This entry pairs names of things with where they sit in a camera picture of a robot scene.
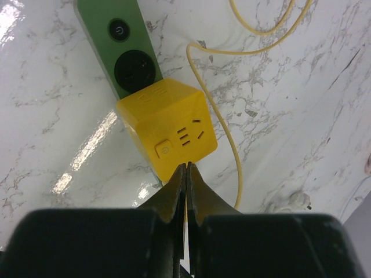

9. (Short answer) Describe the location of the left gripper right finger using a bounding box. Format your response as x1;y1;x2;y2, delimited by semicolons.
187;162;241;226

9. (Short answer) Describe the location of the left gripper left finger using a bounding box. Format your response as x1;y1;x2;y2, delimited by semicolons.
136;163;186;226

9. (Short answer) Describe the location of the yellow cube socket adapter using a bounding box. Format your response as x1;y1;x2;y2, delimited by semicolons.
117;78;217;182

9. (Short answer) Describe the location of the green power strip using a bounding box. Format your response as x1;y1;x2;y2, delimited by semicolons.
74;0;163;100

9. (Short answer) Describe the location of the yellow charger cable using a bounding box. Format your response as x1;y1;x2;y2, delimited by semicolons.
185;0;314;211

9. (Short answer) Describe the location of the white coiled power cord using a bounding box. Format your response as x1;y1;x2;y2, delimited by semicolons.
269;192;312;214

